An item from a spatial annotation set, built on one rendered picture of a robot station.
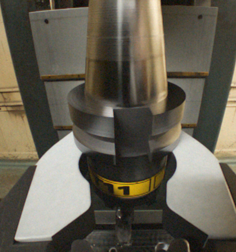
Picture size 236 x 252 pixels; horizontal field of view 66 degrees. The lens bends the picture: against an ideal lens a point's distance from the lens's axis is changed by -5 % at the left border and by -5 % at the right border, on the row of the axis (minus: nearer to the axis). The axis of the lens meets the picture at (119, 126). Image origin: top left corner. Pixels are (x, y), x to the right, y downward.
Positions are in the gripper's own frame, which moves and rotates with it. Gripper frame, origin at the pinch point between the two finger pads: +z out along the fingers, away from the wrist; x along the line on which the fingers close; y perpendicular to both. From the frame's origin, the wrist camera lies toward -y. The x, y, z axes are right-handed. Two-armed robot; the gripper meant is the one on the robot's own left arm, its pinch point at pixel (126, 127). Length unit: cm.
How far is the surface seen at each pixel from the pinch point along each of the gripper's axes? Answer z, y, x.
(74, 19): 41.3, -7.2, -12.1
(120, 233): 10.2, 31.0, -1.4
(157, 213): 22.1, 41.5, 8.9
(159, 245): 8.6, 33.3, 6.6
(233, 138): 81, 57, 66
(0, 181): 63, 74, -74
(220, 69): 46, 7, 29
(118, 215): 13.7, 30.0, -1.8
